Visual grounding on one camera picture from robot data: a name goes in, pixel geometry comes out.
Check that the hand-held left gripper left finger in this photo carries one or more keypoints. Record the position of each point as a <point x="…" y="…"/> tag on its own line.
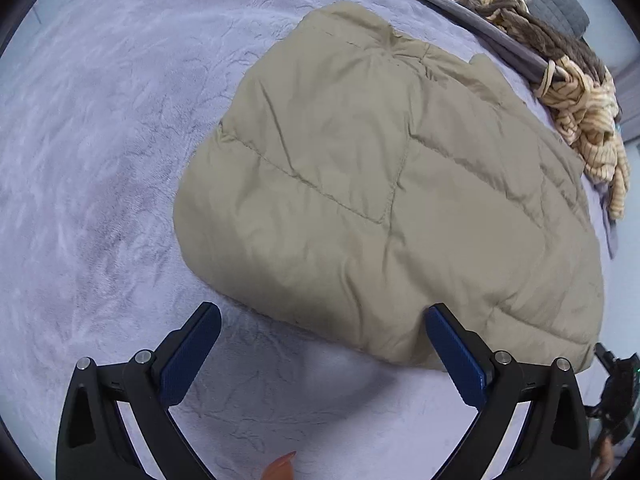
<point x="187" y="355"/>

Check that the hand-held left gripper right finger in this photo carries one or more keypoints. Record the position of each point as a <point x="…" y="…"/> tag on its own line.
<point x="457" y="355"/>

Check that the beige puffer jacket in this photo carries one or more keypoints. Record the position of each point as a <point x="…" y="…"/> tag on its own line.
<point x="375" y="185"/>

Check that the person's right hand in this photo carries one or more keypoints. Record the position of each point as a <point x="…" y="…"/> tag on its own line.
<point x="604" y="457"/>

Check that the person's left hand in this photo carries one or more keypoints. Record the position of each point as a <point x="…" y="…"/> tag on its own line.
<point x="281" y="467"/>

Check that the purple plush blanket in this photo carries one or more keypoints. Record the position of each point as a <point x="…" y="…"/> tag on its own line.
<point x="100" y="160"/>

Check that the brown fleece robe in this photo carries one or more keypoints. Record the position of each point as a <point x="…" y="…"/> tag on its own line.
<point x="540" y="35"/>

